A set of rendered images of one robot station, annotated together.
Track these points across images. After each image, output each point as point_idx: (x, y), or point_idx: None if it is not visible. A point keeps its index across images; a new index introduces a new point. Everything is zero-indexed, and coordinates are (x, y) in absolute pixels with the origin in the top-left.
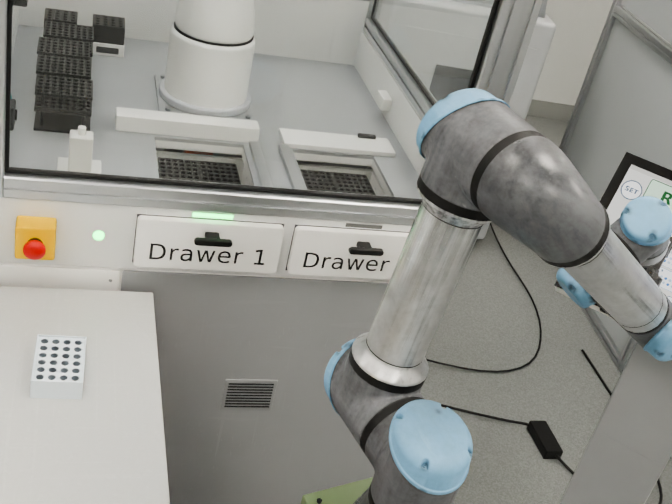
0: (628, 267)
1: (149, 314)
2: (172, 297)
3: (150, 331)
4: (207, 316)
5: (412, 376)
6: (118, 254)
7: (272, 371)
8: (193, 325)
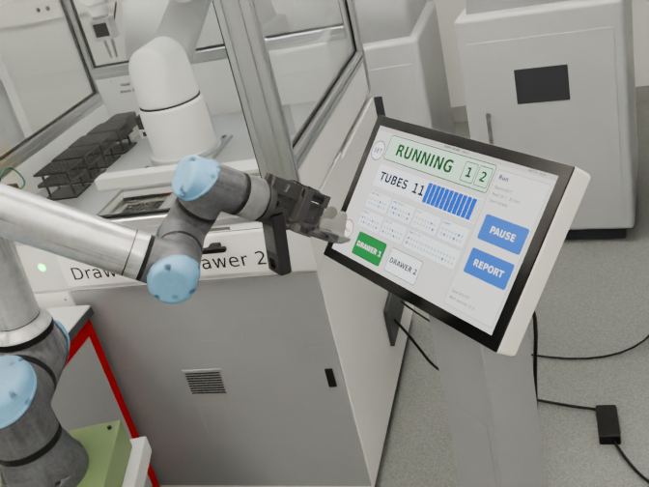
0: (37, 221)
1: (72, 321)
2: (110, 307)
3: None
4: (141, 320)
5: (11, 337)
6: (60, 279)
7: (212, 361)
8: (135, 328)
